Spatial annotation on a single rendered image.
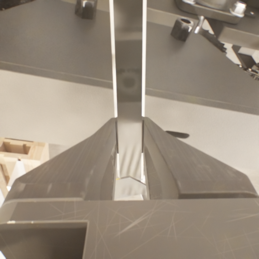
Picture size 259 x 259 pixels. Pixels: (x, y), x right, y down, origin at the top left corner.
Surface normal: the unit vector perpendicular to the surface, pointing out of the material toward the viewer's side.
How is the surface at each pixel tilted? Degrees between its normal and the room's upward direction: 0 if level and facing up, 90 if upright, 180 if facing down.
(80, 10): 43
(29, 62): 90
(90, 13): 17
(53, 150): 0
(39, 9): 90
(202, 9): 0
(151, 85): 90
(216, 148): 0
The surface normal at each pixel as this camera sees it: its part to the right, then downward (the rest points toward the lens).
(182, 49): 0.23, -0.65
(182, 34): 0.01, 0.75
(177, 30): -0.83, 0.25
